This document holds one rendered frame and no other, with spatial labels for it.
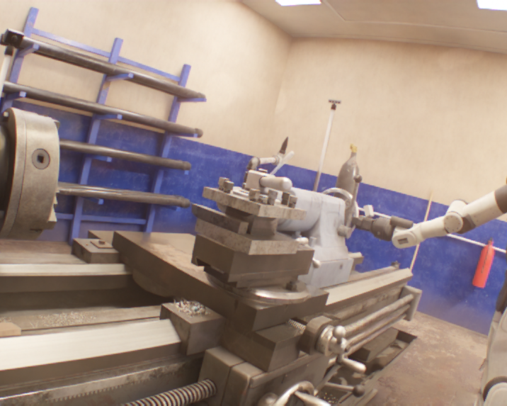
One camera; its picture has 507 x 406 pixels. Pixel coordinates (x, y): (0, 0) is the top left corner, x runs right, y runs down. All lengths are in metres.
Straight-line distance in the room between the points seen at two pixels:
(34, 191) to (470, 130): 4.76
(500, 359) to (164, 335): 1.22
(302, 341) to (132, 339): 0.37
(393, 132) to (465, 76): 1.27
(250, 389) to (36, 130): 0.65
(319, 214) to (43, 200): 1.02
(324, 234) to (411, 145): 3.75
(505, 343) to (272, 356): 0.98
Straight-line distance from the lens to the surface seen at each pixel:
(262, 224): 0.87
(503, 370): 1.62
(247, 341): 0.86
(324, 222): 1.48
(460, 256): 4.88
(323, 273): 1.47
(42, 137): 0.72
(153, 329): 0.82
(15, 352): 0.68
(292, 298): 0.91
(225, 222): 0.84
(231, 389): 0.86
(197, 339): 0.85
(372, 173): 5.23
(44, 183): 0.70
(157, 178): 4.64
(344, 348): 0.90
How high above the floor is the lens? 1.20
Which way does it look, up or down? 5 degrees down
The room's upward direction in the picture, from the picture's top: 14 degrees clockwise
